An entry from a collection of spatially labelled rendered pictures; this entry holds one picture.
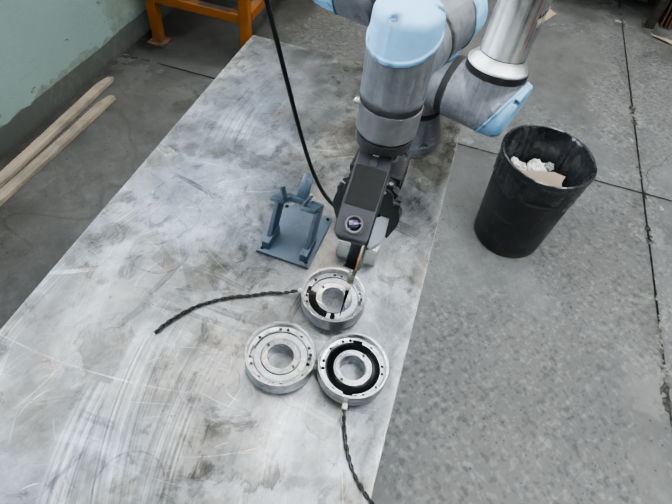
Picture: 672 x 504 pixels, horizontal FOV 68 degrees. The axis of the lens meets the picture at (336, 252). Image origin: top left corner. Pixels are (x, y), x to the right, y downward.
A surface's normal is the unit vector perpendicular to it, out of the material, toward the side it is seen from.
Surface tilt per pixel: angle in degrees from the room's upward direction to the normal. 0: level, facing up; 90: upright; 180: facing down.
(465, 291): 0
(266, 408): 0
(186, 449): 0
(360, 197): 32
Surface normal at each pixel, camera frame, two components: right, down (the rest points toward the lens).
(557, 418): 0.09, -0.62
